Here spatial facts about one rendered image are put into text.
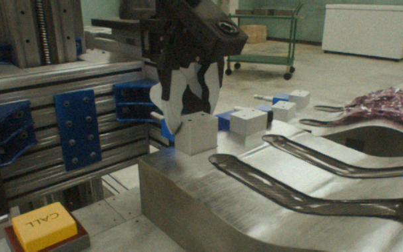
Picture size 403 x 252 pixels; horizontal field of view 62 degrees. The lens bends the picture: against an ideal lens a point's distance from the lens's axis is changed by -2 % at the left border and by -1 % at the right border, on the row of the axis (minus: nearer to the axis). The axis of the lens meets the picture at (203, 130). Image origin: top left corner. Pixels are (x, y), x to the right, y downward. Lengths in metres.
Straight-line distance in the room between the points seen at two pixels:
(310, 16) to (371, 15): 1.88
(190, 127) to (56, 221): 0.20
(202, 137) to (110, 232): 0.18
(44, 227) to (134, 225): 0.12
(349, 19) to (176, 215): 6.93
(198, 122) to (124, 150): 0.45
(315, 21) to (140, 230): 8.17
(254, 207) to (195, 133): 0.14
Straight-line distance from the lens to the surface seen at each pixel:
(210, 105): 0.49
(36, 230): 0.46
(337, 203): 0.38
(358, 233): 0.30
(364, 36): 7.14
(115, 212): 0.52
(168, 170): 0.43
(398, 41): 6.97
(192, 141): 0.46
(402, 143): 0.63
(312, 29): 8.55
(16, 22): 0.87
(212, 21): 0.40
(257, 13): 5.01
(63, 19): 0.88
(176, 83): 0.44
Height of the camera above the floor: 1.09
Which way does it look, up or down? 22 degrees down
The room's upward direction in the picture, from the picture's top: straight up
